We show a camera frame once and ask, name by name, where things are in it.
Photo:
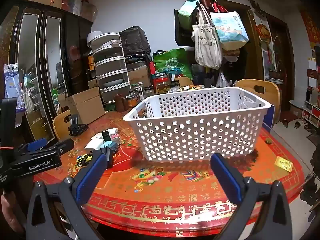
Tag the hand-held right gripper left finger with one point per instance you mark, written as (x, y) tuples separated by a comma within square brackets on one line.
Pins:
[(90, 180)]

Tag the printed blue tote bag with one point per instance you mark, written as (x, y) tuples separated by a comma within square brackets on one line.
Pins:
[(228, 28)]

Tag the black plug-in charger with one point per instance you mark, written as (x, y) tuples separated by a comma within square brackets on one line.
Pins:
[(207, 82)]

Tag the light blue plug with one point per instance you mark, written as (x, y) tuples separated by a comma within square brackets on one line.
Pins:
[(110, 145)]

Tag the small jar with orange contents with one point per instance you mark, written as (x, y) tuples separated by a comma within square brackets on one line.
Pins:
[(132, 101)]

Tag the gold bottle cap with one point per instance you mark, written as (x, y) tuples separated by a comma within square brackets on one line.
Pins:
[(268, 141)]

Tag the yellow toy car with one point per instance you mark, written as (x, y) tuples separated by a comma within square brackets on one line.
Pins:
[(83, 159)]

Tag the blue and white plastic bag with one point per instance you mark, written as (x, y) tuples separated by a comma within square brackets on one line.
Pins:
[(12, 85)]

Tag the brown ceramic jar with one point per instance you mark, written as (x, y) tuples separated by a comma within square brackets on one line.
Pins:
[(120, 102)]

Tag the white charger block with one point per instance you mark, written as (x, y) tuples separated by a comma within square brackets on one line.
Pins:
[(93, 144)]

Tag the white plastic drawer tower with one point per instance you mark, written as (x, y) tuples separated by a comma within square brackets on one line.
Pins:
[(110, 66)]

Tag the green hanging gift bag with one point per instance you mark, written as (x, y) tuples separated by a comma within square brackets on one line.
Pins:
[(187, 13)]

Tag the white and blue shopping bag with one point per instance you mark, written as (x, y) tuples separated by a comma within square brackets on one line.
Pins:
[(271, 117)]

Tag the green shopping bag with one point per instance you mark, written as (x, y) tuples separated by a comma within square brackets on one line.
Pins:
[(172, 62)]

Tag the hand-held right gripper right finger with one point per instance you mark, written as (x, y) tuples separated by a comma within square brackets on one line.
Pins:
[(226, 180)]

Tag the red printed tablecloth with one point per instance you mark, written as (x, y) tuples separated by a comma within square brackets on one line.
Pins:
[(175, 192)]

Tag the yellow paper packet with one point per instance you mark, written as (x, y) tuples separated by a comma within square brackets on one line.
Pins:
[(283, 164)]

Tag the pickle jar with red lid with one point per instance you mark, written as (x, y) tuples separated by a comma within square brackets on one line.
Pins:
[(161, 83)]

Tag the round red wall ornament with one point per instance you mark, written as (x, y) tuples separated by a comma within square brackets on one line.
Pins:
[(263, 31)]

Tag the dark wooden wardrobe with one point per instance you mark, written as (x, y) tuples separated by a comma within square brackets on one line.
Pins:
[(72, 55)]

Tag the printed brown cardboard box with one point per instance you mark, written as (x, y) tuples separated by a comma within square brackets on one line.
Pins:
[(138, 76)]

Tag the open cardboard box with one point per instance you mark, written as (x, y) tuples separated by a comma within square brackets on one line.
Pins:
[(85, 105)]

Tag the potted plant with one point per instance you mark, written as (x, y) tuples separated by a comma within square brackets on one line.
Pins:
[(275, 66)]

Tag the white cubby shelf unit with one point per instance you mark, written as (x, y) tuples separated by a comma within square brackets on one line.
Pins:
[(311, 113)]

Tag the black covered rack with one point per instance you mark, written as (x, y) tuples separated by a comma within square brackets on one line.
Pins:
[(135, 41)]

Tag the white perforated plastic basket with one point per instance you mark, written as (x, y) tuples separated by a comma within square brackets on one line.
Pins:
[(195, 115)]

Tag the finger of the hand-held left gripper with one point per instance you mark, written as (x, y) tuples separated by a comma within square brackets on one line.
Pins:
[(36, 144), (63, 145)]

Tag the white charger with prongs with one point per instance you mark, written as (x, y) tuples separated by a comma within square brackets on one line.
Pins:
[(115, 136)]

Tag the beige canvas tote bag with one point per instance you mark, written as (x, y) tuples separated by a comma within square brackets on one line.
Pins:
[(207, 42)]

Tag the clear glass jar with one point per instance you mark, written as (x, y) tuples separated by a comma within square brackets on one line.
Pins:
[(149, 91)]

